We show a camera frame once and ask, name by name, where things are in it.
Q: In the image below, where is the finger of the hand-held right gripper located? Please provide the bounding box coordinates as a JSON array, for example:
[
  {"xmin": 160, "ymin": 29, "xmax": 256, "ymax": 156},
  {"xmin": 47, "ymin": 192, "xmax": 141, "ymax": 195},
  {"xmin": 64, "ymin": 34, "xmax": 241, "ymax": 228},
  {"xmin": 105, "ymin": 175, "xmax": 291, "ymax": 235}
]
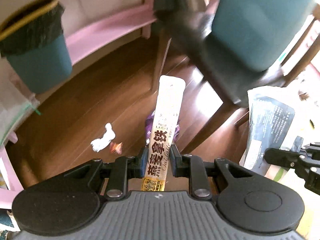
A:
[{"xmin": 264, "ymin": 142, "xmax": 320, "ymax": 195}]

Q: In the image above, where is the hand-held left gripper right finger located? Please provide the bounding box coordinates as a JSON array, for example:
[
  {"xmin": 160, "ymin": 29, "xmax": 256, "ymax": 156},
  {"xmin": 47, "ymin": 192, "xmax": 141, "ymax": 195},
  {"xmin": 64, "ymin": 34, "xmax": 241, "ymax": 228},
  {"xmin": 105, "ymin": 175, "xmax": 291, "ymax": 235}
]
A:
[{"xmin": 169, "ymin": 145, "xmax": 253, "ymax": 200}]

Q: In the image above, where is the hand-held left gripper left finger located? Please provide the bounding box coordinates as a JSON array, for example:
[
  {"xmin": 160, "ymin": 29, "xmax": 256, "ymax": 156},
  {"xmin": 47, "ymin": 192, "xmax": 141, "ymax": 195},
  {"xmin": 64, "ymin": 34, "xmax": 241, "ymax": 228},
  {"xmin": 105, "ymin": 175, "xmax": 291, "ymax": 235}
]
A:
[{"xmin": 64, "ymin": 146, "xmax": 149, "ymax": 200}]

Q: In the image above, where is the cream stick sachet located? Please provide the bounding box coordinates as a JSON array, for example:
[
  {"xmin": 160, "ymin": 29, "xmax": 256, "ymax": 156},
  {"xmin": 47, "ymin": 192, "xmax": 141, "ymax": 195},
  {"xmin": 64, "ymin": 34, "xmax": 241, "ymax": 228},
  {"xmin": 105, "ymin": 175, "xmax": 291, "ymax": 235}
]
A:
[{"xmin": 141, "ymin": 75, "xmax": 186, "ymax": 192}]

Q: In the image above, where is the blue grey packet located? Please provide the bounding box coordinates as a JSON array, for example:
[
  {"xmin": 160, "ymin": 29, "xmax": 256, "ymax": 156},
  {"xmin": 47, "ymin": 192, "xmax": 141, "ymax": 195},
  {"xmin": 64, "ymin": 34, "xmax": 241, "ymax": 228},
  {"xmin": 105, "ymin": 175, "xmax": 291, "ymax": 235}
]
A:
[{"xmin": 239, "ymin": 86, "xmax": 304, "ymax": 178}]

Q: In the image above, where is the dark teal plastic bin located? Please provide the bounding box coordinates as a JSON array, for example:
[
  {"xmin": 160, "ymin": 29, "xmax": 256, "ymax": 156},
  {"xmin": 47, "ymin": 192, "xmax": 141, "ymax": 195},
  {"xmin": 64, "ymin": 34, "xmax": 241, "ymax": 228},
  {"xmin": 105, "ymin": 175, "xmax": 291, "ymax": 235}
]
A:
[{"xmin": 205, "ymin": 0, "xmax": 316, "ymax": 72}]

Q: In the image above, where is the orange candy wrapper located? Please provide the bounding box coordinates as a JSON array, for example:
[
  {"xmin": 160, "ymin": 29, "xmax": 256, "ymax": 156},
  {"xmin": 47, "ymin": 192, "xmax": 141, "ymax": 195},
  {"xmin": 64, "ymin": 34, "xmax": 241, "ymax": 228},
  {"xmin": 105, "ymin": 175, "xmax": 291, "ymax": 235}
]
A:
[{"xmin": 110, "ymin": 142, "xmax": 123, "ymax": 154}]

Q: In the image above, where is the purple wrapper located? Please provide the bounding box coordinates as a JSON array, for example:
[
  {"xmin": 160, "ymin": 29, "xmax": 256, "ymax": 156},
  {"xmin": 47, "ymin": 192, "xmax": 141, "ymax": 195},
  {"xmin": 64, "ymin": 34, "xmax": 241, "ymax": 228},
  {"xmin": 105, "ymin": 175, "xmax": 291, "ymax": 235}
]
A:
[{"xmin": 145, "ymin": 110, "xmax": 181, "ymax": 145}]

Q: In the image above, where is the crumpled white tissue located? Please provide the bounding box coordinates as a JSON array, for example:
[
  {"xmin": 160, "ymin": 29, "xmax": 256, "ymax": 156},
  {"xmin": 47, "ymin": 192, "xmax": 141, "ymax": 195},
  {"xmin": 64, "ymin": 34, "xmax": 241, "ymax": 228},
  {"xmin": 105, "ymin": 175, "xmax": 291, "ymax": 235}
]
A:
[{"xmin": 90, "ymin": 123, "xmax": 117, "ymax": 152}]

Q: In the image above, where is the dark wooden chair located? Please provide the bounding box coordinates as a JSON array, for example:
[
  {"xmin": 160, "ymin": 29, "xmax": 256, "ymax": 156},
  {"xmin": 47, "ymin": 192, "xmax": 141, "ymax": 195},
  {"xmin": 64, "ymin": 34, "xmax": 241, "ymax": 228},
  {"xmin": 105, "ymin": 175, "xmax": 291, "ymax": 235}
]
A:
[{"xmin": 150, "ymin": 0, "xmax": 320, "ymax": 155}]

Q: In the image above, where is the teal bin with black liner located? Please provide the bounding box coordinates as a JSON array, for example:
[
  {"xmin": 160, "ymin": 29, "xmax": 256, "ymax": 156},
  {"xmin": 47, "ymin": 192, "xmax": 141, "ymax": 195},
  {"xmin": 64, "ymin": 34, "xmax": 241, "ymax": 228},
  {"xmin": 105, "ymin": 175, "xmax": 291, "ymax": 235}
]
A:
[{"xmin": 0, "ymin": 0, "xmax": 73, "ymax": 94}]

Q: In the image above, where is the pink desk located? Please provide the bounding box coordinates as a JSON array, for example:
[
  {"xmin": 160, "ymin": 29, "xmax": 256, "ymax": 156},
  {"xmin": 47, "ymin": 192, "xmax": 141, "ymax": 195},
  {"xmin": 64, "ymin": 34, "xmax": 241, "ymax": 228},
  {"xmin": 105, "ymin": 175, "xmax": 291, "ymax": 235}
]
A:
[{"xmin": 60, "ymin": 0, "xmax": 218, "ymax": 65}]

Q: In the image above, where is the clear plastic storage box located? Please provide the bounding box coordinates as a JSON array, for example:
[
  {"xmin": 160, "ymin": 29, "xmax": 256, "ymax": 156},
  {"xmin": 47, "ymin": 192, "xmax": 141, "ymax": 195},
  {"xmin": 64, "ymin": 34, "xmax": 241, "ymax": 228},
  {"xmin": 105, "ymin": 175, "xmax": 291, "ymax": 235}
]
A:
[{"xmin": 0, "ymin": 75, "xmax": 40, "ymax": 143}]

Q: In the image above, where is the pink wooden frame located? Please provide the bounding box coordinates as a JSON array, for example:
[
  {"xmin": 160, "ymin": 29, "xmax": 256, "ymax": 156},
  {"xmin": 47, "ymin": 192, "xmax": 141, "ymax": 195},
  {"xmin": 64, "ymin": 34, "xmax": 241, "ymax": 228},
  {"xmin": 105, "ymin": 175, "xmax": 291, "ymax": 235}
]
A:
[{"xmin": 0, "ymin": 130, "xmax": 24, "ymax": 210}]

